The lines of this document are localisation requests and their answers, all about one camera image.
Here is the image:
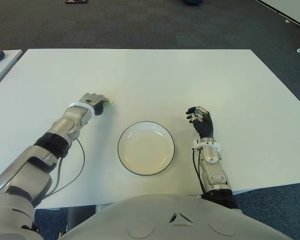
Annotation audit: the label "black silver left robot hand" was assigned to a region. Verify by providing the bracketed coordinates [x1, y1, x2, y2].
[78, 92, 110, 116]

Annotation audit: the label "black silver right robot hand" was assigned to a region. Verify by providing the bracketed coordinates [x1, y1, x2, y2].
[185, 105, 214, 140]

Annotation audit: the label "white plate with black rim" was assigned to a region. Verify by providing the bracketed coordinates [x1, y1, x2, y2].
[117, 121, 176, 177]

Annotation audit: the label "white side table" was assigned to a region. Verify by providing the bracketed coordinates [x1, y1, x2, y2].
[0, 49, 24, 93]

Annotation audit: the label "grey robot torso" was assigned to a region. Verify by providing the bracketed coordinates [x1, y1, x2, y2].
[58, 193, 295, 240]

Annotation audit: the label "grey table leg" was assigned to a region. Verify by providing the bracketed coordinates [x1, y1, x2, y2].
[66, 206, 96, 235]

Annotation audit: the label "white table with black edge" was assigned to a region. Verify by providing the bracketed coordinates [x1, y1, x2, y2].
[254, 0, 300, 26]

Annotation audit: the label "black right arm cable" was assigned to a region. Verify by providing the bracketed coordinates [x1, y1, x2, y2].
[191, 148, 206, 195]

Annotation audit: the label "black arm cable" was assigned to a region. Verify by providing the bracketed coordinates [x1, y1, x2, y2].
[191, 148, 206, 195]
[46, 138, 86, 198]

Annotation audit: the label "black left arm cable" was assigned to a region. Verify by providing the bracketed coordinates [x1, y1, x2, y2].
[46, 138, 86, 198]

